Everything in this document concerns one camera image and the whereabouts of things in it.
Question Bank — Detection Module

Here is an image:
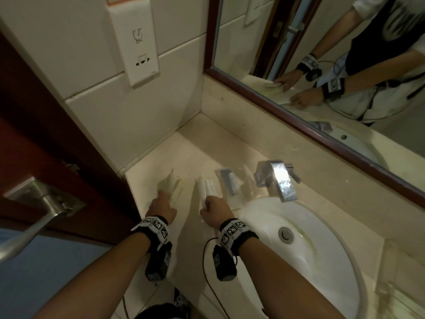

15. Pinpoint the person's left hand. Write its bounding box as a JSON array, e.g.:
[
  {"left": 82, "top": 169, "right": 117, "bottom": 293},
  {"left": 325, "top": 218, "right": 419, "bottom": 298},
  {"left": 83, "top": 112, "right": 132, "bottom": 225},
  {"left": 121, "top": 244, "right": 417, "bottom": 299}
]
[{"left": 145, "top": 189, "right": 178, "bottom": 226}]

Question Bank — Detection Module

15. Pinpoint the person's right hand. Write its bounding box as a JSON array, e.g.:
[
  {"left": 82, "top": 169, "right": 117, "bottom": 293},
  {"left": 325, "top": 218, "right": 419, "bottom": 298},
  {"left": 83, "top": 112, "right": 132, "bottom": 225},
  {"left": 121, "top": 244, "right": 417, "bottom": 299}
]
[{"left": 199, "top": 195, "right": 236, "bottom": 230}]

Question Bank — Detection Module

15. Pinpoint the metal sink drain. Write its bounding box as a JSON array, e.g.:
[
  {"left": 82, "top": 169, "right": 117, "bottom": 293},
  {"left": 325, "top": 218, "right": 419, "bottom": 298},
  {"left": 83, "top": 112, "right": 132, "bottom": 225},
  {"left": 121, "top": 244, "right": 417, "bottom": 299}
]
[{"left": 278, "top": 227, "right": 295, "bottom": 243}]

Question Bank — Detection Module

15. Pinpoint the white sink basin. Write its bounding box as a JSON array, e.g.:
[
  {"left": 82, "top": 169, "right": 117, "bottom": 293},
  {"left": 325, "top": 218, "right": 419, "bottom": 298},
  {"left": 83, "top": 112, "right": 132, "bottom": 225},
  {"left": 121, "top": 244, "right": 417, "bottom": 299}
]
[{"left": 236, "top": 196, "right": 369, "bottom": 319}]

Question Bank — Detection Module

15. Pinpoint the brown wooden door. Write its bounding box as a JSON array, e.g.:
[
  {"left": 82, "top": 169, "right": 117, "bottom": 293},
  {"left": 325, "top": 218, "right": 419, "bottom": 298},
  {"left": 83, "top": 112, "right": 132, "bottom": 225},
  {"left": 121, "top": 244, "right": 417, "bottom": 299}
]
[{"left": 0, "top": 28, "right": 144, "bottom": 247}]

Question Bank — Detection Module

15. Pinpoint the black marker wristband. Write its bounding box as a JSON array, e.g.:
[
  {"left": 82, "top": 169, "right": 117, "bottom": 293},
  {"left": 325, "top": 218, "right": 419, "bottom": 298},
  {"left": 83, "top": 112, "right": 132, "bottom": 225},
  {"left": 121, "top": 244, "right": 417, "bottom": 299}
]
[
  {"left": 217, "top": 218, "right": 260, "bottom": 257},
  {"left": 131, "top": 215, "right": 170, "bottom": 253}
]

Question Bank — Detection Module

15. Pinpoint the person's left forearm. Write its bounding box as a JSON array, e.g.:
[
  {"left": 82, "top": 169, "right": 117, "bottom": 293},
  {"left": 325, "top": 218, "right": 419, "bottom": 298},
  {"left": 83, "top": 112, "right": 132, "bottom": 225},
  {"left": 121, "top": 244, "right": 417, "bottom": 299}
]
[{"left": 31, "top": 233, "right": 151, "bottom": 319}]

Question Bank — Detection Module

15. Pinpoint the black cable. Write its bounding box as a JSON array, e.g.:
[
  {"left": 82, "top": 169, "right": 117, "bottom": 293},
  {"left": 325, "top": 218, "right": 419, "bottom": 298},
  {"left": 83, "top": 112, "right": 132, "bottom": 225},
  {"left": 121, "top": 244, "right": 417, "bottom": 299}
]
[{"left": 202, "top": 237, "right": 240, "bottom": 319}]

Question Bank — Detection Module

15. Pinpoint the long white packet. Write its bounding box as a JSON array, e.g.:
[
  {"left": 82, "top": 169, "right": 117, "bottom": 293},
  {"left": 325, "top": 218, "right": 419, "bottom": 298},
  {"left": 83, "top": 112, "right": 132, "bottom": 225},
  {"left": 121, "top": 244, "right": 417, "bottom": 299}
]
[{"left": 194, "top": 177, "right": 222, "bottom": 213}]

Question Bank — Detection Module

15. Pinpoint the person's right forearm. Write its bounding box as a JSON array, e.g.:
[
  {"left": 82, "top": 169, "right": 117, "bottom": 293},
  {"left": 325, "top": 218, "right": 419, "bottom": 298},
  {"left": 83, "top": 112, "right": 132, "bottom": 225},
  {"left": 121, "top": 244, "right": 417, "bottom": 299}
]
[{"left": 236, "top": 241, "right": 348, "bottom": 319}]

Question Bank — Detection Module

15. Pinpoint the metal door handle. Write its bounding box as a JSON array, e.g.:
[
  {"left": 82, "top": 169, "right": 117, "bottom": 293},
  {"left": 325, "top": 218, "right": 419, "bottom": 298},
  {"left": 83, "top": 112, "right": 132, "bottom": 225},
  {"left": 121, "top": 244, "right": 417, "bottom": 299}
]
[{"left": 0, "top": 177, "right": 87, "bottom": 263}]

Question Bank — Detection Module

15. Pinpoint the clear plastic toiletry packet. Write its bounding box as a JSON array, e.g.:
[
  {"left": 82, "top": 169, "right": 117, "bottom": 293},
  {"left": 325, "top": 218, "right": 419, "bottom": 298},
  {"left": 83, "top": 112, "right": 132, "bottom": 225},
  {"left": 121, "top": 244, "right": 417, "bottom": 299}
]
[{"left": 214, "top": 167, "right": 249, "bottom": 210}]

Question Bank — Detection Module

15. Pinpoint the black clothing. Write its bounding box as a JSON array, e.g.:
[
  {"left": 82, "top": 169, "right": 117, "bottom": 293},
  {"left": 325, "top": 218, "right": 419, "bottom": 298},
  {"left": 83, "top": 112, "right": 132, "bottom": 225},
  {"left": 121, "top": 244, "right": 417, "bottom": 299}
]
[{"left": 134, "top": 287, "right": 190, "bottom": 319}]

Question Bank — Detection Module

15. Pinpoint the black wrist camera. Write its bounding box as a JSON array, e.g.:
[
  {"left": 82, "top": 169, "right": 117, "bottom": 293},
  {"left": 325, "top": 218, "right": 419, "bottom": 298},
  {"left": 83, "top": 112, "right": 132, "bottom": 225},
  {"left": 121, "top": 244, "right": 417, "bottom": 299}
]
[
  {"left": 145, "top": 242, "right": 173, "bottom": 282},
  {"left": 212, "top": 244, "right": 238, "bottom": 281}
]

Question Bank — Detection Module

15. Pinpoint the wood framed mirror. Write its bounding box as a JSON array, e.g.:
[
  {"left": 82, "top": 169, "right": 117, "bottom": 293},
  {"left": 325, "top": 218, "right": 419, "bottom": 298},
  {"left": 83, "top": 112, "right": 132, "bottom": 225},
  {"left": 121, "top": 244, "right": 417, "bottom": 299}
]
[{"left": 203, "top": 0, "right": 425, "bottom": 204}]

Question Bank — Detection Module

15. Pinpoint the chrome faucet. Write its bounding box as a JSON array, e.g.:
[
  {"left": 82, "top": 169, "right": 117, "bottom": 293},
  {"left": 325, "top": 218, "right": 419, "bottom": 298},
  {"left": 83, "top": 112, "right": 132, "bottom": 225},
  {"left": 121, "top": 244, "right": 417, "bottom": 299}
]
[{"left": 254, "top": 159, "right": 301, "bottom": 203}]

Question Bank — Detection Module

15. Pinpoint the white paper packet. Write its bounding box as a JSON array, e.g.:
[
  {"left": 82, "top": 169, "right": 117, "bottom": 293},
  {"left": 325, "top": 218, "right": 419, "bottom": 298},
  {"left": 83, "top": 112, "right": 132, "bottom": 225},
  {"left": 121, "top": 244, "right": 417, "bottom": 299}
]
[{"left": 157, "top": 169, "right": 182, "bottom": 200}]

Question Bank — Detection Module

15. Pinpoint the white wall socket panel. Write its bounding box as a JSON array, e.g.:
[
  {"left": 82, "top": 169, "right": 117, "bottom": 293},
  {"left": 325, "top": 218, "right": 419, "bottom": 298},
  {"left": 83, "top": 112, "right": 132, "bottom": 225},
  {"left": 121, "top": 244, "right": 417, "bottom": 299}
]
[{"left": 106, "top": 0, "right": 161, "bottom": 89}]

